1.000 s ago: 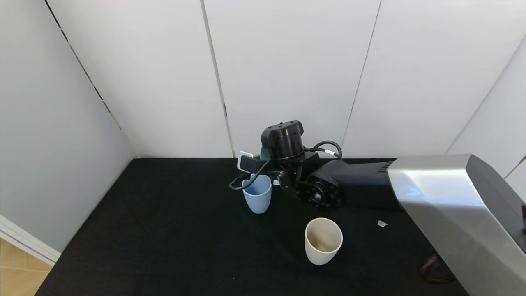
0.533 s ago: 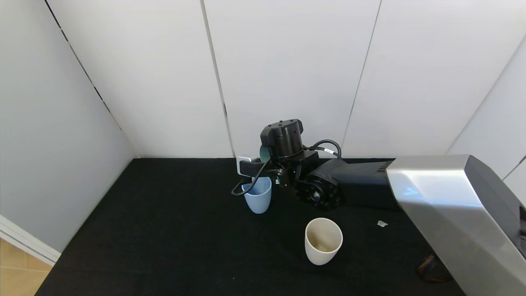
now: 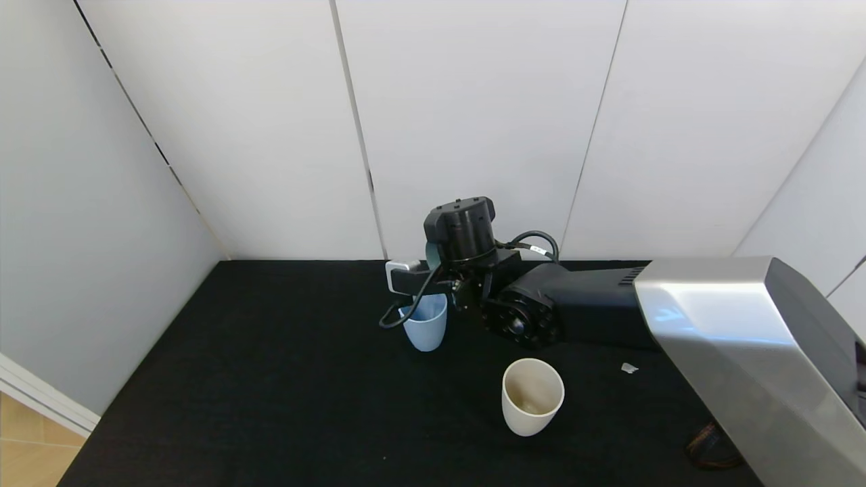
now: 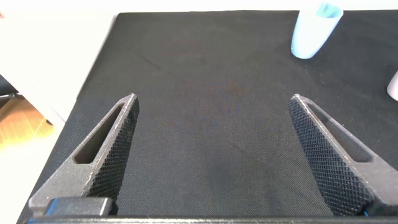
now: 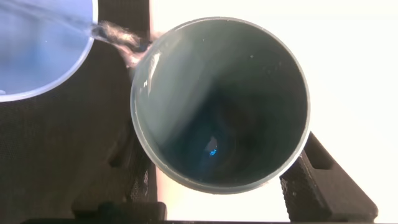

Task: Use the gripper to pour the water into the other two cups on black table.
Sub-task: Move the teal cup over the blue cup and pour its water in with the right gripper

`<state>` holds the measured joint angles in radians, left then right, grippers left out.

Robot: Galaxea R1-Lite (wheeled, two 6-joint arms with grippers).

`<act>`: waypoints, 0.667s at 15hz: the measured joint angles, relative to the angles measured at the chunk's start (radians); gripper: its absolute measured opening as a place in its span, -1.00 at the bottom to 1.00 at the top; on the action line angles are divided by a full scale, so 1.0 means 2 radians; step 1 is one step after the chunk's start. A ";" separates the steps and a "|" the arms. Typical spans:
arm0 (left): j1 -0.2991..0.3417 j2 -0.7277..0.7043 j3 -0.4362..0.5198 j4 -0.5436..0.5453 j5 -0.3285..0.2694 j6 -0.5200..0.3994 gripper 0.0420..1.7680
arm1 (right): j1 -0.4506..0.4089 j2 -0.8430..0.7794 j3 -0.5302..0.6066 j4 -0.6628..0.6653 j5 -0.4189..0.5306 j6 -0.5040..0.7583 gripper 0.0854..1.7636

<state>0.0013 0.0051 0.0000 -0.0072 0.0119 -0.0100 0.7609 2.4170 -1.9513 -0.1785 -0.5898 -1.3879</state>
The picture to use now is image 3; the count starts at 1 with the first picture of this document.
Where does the light blue plastic cup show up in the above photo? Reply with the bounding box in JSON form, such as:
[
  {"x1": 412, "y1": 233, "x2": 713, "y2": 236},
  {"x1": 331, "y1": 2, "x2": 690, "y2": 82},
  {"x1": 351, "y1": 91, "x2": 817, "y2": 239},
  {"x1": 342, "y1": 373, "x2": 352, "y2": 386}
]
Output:
[{"x1": 399, "y1": 294, "x2": 449, "y2": 352}]

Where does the beige plastic cup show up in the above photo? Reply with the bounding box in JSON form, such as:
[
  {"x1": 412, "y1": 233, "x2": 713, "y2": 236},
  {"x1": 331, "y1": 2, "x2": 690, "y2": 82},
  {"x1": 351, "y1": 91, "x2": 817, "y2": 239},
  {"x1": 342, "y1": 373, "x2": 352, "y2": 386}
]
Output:
[{"x1": 501, "y1": 358, "x2": 566, "y2": 437}]

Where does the black tablecloth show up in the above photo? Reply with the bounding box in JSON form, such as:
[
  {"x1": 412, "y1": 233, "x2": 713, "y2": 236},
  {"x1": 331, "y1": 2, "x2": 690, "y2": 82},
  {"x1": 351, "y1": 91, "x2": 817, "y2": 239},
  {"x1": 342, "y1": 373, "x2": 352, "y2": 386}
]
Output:
[{"x1": 58, "y1": 260, "x2": 765, "y2": 487}]

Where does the white baseboard trim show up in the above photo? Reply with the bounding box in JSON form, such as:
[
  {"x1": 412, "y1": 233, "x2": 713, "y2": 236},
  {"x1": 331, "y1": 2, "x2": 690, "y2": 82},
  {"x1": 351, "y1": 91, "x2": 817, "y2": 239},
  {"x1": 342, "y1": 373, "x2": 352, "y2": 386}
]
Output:
[{"x1": 0, "y1": 350, "x2": 102, "y2": 437}]

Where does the white wrist camera black mount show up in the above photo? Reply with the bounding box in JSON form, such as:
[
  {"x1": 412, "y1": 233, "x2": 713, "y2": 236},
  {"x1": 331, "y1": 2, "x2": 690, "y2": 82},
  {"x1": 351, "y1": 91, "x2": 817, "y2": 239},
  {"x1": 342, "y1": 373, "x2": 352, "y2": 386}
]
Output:
[{"x1": 386, "y1": 260, "x2": 447, "y2": 297}]

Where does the black camera cable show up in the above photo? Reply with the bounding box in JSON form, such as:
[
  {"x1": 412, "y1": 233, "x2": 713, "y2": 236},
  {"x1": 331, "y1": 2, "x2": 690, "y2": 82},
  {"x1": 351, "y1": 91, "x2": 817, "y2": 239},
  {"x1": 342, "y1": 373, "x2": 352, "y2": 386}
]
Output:
[{"x1": 378, "y1": 265, "x2": 444, "y2": 330}]

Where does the brown wire bundle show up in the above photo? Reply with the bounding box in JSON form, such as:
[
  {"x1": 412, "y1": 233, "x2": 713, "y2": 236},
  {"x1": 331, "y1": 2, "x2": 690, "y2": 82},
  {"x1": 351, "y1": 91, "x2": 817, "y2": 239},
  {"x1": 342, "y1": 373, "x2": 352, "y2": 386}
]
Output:
[{"x1": 685, "y1": 421, "x2": 744, "y2": 472}]

